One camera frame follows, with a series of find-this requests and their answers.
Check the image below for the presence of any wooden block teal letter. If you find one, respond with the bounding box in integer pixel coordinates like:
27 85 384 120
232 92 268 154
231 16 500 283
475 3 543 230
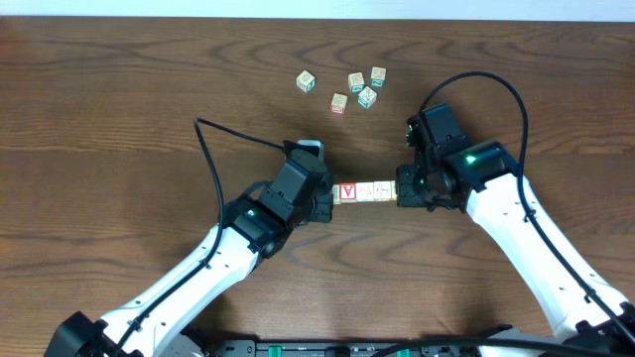
347 72 365 93

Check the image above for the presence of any yellow-edged wooden block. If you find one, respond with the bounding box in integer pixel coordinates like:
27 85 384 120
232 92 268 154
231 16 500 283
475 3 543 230
331 184 341 205

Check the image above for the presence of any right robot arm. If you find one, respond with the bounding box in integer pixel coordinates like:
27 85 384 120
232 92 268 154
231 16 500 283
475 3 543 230
396 104 634 354

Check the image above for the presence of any plain white wooden block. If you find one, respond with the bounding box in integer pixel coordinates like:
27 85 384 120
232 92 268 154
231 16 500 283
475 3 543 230
355 182 374 202

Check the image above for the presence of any wooden block teal side far-left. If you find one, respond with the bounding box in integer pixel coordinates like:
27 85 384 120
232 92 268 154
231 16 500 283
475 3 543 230
296 70 316 93

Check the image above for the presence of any wooden block green number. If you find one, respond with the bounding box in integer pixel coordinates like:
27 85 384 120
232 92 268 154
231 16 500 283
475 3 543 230
370 66 387 87

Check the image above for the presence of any left black cable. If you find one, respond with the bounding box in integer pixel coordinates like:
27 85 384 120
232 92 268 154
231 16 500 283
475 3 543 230
106 117 299 357

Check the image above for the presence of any yellow-sided wooden block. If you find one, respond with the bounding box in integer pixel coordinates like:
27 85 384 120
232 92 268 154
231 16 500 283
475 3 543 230
372 181 392 201

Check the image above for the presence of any wooden block teal front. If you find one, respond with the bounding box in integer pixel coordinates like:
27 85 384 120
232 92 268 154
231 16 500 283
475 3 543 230
357 86 377 109

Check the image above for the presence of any black cable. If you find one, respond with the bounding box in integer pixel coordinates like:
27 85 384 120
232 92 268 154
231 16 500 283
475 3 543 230
106 117 299 357
369 70 635 357

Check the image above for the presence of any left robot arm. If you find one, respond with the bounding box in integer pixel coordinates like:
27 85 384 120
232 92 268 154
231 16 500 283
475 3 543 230
45 140 333 356

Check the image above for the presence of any red letter A block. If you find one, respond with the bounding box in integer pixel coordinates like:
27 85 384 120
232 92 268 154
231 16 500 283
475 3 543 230
339 182 357 203

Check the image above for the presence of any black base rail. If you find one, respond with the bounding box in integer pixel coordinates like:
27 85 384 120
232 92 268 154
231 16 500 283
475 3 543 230
178 337 497 357

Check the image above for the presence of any wooden block red number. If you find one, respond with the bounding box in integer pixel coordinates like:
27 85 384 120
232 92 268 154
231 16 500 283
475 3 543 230
330 93 348 114

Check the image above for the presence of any wooden block brown drawing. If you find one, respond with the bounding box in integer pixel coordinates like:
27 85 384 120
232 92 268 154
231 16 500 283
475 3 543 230
391 180 398 200

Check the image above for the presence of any right black cable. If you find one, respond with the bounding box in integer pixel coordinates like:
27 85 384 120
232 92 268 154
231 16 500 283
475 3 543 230
369 70 635 357

